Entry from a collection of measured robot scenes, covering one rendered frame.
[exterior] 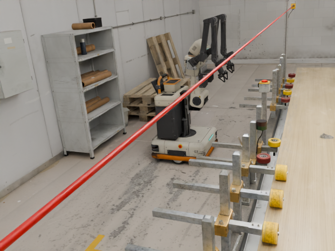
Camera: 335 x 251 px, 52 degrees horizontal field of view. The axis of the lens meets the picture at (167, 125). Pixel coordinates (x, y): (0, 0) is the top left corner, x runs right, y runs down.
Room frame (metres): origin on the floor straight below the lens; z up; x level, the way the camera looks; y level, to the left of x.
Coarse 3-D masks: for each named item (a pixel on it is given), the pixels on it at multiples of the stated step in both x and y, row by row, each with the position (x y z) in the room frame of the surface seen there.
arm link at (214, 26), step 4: (212, 20) 3.46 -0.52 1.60; (212, 24) 3.46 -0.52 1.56; (216, 24) 3.49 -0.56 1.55; (212, 28) 3.49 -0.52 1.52; (216, 28) 3.49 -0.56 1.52; (212, 32) 3.49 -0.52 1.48; (216, 32) 3.49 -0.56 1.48; (212, 36) 3.49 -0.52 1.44; (216, 36) 3.49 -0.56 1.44; (212, 40) 3.49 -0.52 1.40; (216, 40) 3.49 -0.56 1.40; (212, 44) 3.50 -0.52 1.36; (216, 44) 3.49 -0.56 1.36; (212, 48) 3.50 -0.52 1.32; (216, 48) 3.48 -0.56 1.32; (212, 52) 3.49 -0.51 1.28; (216, 52) 3.48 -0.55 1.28; (212, 56) 3.49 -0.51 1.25; (216, 56) 3.47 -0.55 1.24; (216, 60) 3.47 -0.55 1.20
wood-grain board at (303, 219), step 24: (312, 72) 3.89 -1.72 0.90; (312, 96) 2.96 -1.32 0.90; (288, 120) 2.40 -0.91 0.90; (312, 120) 2.36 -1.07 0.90; (288, 144) 1.97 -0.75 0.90; (312, 144) 1.94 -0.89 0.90; (288, 168) 1.66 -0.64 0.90; (312, 168) 1.64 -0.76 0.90; (288, 192) 1.43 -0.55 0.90; (312, 192) 1.41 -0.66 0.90; (288, 216) 1.24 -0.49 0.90; (312, 216) 1.23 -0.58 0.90; (288, 240) 1.09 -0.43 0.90; (312, 240) 1.08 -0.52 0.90
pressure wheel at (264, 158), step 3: (261, 153) 1.86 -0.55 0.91; (264, 153) 1.86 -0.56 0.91; (258, 156) 1.82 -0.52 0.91; (261, 156) 1.83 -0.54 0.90; (264, 156) 1.82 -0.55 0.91; (267, 156) 1.82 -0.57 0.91; (270, 156) 1.81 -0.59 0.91; (258, 159) 1.81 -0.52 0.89; (261, 159) 1.80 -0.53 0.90; (264, 159) 1.79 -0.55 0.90; (267, 159) 1.79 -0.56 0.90; (270, 159) 1.81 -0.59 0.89; (258, 162) 1.81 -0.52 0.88; (261, 162) 1.80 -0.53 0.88; (264, 162) 1.79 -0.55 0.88; (267, 162) 1.79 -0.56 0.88
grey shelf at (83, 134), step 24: (48, 48) 4.11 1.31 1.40; (72, 48) 3.97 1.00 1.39; (96, 48) 4.90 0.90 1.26; (48, 72) 4.14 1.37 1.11; (72, 72) 4.00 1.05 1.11; (72, 96) 4.02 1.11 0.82; (96, 96) 4.95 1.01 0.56; (120, 96) 4.76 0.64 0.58; (72, 120) 4.05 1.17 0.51; (96, 120) 4.88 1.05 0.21; (120, 120) 4.81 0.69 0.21; (72, 144) 4.08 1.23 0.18; (96, 144) 4.11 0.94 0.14
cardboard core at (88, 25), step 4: (72, 24) 4.59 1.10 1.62; (76, 24) 4.57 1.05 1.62; (80, 24) 4.54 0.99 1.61; (84, 24) 4.51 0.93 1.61; (88, 24) 4.49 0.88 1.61; (92, 24) 4.54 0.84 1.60; (72, 28) 4.59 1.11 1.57; (76, 28) 4.57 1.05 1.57; (80, 28) 4.55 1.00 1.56; (84, 28) 4.53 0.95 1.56; (88, 28) 4.51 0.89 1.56; (92, 28) 4.49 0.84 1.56
